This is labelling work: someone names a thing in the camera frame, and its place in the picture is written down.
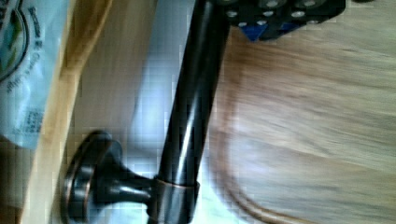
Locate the black gripper finger with screws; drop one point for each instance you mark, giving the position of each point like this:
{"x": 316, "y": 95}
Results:
{"x": 264, "y": 20}

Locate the black drawer handle bar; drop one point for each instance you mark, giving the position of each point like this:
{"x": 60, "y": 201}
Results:
{"x": 96, "y": 177}

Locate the wooden cutting board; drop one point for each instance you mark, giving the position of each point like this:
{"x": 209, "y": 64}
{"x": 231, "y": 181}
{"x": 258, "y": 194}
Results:
{"x": 303, "y": 129}

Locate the plastic snack bag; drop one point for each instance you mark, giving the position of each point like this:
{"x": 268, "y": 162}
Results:
{"x": 31, "y": 34}

